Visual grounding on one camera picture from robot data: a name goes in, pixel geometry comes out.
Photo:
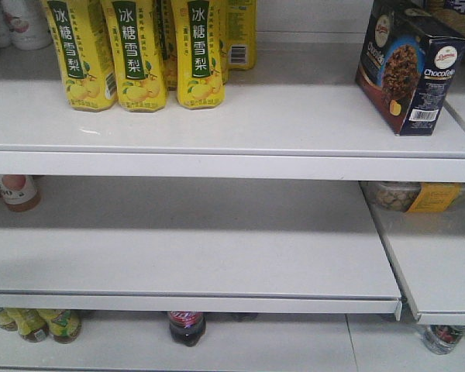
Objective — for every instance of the white upper shelf board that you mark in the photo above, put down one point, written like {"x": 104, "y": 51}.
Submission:
{"x": 298, "y": 114}

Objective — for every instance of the white shelf board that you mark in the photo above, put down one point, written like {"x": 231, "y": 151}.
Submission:
{"x": 298, "y": 114}
{"x": 427, "y": 253}
{"x": 197, "y": 244}

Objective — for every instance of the orange peach drink bottle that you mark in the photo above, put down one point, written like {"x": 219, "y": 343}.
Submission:
{"x": 19, "y": 192}

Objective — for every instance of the dark cola bottle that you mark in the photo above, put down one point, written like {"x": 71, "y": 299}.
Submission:
{"x": 186, "y": 327}

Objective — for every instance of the white right shelf board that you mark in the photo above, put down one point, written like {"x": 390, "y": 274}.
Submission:
{"x": 427, "y": 253}

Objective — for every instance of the blue cracker package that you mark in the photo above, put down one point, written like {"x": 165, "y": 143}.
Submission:
{"x": 451, "y": 12}

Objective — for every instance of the white lower shelf board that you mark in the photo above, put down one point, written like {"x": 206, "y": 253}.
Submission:
{"x": 197, "y": 244}

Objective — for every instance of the white peach drink bottle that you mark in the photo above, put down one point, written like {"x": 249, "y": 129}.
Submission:
{"x": 27, "y": 24}

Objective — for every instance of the chocolate cookie box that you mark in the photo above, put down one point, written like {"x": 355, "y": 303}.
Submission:
{"x": 407, "y": 64}

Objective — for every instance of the glass jar bottom shelf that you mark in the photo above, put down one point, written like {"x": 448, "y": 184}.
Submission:
{"x": 442, "y": 339}

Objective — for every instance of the yellow labelled food tub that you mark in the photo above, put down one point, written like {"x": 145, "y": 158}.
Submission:
{"x": 418, "y": 197}

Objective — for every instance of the yellow green tea bottle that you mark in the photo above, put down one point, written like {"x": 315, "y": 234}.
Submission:
{"x": 64, "y": 324}
{"x": 31, "y": 327}

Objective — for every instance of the yellow pear drink bottle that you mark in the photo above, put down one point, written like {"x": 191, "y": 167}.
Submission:
{"x": 83, "y": 52}
{"x": 137, "y": 56}
{"x": 199, "y": 67}
{"x": 241, "y": 34}

